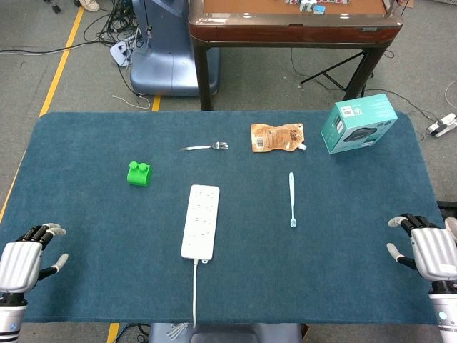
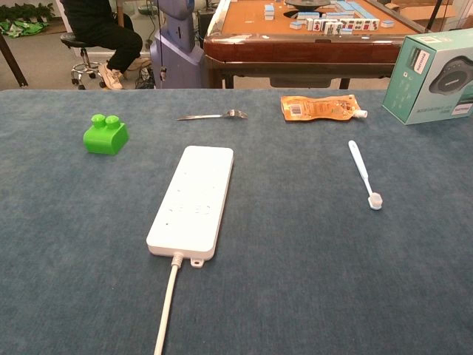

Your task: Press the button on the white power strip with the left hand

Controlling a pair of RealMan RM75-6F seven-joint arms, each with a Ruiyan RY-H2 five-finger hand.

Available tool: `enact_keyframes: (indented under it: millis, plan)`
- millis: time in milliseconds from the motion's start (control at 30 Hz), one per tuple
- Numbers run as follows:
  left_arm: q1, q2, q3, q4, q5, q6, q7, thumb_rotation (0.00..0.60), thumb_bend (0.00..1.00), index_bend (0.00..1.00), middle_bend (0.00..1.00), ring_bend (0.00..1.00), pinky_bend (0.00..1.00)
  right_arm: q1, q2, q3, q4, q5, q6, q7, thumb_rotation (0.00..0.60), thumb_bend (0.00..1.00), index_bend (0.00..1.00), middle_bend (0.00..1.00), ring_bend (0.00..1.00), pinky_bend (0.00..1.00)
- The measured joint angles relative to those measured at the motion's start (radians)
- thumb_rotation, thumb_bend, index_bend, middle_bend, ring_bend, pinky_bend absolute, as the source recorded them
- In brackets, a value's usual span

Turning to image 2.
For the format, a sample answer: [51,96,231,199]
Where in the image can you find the purple robot base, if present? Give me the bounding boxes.
[149,0,208,89]

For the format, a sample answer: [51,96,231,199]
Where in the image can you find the white power strip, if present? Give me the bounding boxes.
[146,145,235,268]

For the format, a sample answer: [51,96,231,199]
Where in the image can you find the silver metal fork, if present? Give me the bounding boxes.
[176,109,249,122]

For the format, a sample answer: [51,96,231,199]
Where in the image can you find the orange spout pouch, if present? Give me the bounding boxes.
[279,94,369,122]

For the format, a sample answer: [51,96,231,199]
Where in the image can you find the white light-blue toothbrush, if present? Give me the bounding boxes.
[347,140,384,212]

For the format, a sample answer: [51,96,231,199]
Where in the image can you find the green plastic toy block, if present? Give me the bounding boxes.
[82,113,130,156]

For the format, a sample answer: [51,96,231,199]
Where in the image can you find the brown wooden mahjong table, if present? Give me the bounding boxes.
[203,0,432,90]

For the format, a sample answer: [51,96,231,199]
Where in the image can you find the standing mahjong tile row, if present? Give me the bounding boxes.
[305,17,381,36]

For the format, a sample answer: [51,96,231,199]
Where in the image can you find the black round table centre dial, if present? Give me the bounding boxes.
[284,0,333,8]

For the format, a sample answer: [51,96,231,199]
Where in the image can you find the black chrome swivel stool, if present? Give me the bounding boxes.
[59,32,108,91]

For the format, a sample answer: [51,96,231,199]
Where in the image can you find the seated person in black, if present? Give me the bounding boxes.
[60,0,152,91]

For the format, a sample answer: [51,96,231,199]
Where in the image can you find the teal speaker product box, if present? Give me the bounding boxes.
[381,28,473,126]

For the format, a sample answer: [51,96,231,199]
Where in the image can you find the dark slanted table leg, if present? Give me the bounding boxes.
[0,32,30,89]

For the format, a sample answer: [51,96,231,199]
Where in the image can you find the green cloth pile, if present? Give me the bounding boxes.
[0,19,50,39]

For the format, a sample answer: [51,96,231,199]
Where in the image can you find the green potted plants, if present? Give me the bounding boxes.
[0,2,55,24]

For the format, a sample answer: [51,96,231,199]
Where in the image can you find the white power cable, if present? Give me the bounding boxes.
[153,251,183,355]

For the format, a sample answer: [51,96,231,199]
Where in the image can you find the thin hanging black cable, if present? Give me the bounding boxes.
[156,0,167,83]

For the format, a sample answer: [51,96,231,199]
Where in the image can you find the blue mahjong tile wall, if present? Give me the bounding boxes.
[296,0,372,20]

